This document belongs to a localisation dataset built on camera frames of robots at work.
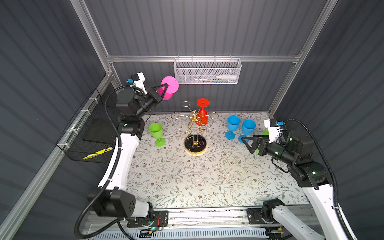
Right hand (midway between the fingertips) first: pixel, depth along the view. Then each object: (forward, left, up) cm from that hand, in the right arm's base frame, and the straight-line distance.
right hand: (250, 138), depth 63 cm
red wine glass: (+20, +20, -6) cm, 29 cm away
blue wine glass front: (+25, 0, -20) cm, 32 cm away
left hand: (+16, +34, +17) cm, 42 cm away
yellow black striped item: (-5, +66, -3) cm, 66 cm away
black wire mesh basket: (+5, +74, -3) cm, 74 cm away
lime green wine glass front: (+19, +48, -18) cm, 55 cm away
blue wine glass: (+21, -8, -19) cm, 30 cm away
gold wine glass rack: (+17, +25, -32) cm, 44 cm away
